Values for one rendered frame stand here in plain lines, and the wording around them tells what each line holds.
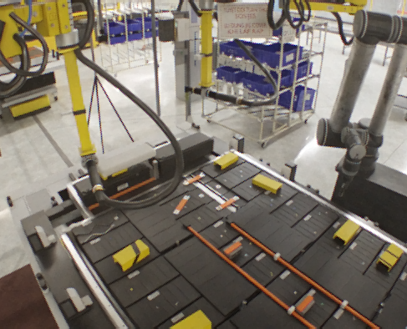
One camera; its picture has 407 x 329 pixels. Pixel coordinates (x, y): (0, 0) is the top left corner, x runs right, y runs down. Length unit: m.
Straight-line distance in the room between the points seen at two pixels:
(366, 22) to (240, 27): 0.74
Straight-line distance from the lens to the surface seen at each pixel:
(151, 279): 1.35
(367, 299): 1.42
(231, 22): 1.93
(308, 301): 1.29
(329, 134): 2.16
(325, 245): 1.55
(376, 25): 1.70
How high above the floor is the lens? 2.09
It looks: 34 degrees down
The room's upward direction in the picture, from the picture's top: straight up
